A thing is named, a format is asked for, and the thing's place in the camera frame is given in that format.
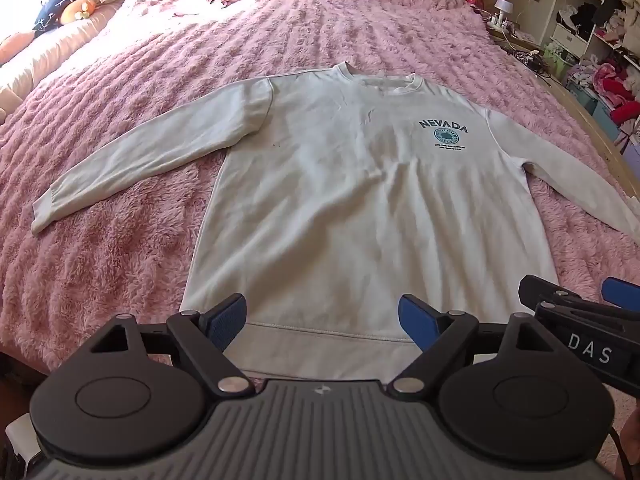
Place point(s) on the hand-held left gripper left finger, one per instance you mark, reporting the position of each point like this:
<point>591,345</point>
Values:
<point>227,321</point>

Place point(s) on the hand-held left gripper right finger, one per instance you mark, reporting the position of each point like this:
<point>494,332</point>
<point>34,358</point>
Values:
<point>414,321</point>

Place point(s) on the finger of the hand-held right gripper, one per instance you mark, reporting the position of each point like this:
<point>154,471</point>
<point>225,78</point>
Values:
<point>622,291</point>
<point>537,287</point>

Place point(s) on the white printed sweatshirt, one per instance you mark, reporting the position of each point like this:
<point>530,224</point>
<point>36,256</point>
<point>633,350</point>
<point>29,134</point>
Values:
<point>350,185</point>

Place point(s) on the pile of clothes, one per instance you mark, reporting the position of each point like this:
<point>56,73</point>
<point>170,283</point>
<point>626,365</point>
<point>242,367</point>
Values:
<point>612,85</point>

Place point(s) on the green storage bin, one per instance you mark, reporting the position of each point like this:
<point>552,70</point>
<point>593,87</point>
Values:
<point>560,57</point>

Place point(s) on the wooden nightstand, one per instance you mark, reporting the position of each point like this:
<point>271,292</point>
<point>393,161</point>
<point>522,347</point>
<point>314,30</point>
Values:
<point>520,42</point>

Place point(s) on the pink fluffy blanket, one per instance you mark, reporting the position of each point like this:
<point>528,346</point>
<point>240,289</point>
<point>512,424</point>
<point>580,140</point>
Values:
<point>125,85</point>

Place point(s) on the white open shelf unit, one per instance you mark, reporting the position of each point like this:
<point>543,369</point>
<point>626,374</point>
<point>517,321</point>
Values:
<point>595,20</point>

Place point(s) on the white table lamp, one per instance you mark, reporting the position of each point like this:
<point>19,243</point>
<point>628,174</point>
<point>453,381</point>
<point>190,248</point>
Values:
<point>501,9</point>

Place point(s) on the cream pillow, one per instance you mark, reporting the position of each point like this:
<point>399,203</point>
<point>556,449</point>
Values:
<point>35,60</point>

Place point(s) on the orange plush toy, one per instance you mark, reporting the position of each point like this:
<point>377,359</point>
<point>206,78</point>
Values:
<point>77,9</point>

